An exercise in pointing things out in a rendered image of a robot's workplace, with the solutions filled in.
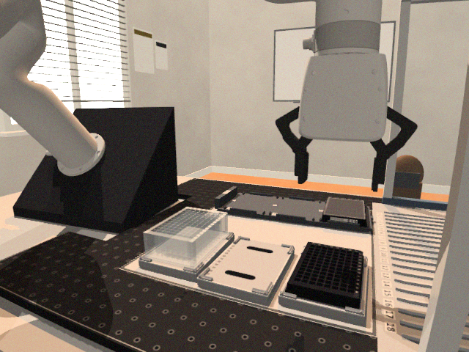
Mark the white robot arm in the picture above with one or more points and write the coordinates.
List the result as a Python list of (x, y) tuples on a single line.
[(37, 109)]

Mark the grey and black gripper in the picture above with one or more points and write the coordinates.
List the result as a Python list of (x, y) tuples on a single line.
[(345, 101)]

